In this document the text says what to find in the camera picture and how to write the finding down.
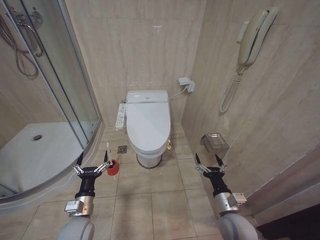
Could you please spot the white toilet brush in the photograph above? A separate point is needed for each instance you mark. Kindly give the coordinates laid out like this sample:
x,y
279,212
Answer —
x,y
108,155

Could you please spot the white wall plate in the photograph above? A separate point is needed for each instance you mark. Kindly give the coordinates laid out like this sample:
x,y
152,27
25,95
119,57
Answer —
x,y
242,31

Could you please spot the white wall power outlet box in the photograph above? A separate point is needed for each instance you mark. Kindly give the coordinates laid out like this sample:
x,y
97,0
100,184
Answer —
x,y
187,83

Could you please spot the glass shower enclosure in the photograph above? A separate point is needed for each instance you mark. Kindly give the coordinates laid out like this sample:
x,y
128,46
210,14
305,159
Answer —
x,y
50,100

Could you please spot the round shower drain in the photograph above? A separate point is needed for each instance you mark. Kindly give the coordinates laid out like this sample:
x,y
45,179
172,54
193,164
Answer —
x,y
36,136

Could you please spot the yellow object beside toilet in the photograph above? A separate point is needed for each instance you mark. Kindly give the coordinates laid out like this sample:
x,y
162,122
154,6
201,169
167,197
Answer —
x,y
169,145

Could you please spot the cream wall telephone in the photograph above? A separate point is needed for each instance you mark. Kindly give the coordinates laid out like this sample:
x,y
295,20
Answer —
x,y
255,35

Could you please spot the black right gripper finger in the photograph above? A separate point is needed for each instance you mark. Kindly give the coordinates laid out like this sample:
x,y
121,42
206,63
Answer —
x,y
221,163
200,164

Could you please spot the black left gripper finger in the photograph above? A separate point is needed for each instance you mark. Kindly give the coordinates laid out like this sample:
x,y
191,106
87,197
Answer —
x,y
104,162
78,165

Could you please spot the white shower tray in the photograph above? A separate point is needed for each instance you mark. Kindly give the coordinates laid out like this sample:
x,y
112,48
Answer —
x,y
40,155

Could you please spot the white bidet control panel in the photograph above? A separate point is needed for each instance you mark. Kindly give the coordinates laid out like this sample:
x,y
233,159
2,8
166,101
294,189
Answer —
x,y
120,116

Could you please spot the white toilet lid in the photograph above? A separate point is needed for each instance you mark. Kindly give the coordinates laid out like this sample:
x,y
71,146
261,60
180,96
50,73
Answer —
x,y
148,125

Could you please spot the square metal floor drain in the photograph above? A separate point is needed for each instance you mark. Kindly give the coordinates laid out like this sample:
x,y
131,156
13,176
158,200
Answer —
x,y
122,149

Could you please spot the red toilet brush holder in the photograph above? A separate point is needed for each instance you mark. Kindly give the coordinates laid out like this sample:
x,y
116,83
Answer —
x,y
113,168

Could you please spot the steel toilet paper holder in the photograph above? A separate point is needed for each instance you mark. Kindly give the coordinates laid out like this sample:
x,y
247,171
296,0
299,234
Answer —
x,y
215,143

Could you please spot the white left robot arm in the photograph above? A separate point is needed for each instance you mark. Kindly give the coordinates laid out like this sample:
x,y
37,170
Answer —
x,y
77,215

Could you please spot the white toilet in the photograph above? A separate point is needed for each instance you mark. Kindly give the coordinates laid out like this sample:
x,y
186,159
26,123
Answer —
x,y
148,125

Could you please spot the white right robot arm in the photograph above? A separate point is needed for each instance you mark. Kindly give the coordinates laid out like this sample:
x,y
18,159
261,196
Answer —
x,y
232,217

